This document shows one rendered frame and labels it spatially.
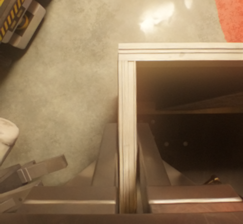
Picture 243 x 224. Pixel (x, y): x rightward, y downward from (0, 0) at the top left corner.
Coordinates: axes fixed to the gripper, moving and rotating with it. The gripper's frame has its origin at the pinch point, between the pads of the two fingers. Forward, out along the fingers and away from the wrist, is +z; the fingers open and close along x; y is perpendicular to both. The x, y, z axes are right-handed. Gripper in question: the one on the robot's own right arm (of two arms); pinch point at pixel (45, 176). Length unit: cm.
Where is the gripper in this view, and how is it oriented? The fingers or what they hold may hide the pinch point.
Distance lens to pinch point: 36.1
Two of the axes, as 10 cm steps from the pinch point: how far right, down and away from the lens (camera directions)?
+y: -3.5, -9.3, -0.9
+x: 0.0, -0.9, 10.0
